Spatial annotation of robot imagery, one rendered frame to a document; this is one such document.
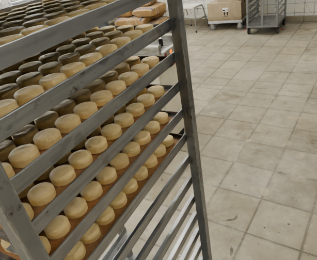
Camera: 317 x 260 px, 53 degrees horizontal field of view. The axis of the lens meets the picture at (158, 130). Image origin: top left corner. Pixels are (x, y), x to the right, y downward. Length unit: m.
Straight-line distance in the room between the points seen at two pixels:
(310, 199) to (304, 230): 0.26
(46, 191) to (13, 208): 0.14
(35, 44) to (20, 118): 0.11
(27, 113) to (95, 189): 0.29
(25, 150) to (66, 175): 0.10
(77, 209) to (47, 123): 0.19
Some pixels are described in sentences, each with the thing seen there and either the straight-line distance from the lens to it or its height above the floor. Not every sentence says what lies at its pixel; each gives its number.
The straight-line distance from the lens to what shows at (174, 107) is 2.59.
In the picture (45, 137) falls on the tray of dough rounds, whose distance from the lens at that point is 0.61.
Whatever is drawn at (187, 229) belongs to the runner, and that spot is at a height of 0.62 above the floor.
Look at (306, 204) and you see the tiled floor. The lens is 2.19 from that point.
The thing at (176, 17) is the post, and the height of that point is 1.34.
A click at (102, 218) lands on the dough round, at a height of 0.97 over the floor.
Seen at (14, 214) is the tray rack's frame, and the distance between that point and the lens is 0.51.
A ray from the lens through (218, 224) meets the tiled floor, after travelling 2.03.
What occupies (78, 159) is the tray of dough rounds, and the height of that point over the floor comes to 1.15.
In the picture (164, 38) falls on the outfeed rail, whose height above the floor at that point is 0.87.
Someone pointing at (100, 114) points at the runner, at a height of 1.24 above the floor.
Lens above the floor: 1.51
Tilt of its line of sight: 30 degrees down
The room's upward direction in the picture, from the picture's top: 11 degrees counter-clockwise
